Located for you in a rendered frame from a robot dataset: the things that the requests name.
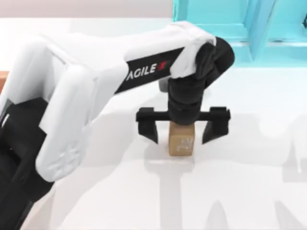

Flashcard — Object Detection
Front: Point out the light blue rack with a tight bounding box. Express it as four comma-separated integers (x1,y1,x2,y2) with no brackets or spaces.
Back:
171,0,307,63

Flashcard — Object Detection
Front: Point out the pale grey rounded box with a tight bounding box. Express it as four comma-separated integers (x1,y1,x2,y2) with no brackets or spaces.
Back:
158,80,170,93

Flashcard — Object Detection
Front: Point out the wooden cupboard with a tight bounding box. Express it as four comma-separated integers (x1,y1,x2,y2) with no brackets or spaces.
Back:
0,70,10,95

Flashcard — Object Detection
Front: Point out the tan cardboard box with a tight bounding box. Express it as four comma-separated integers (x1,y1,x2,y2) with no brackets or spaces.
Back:
168,122,194,158

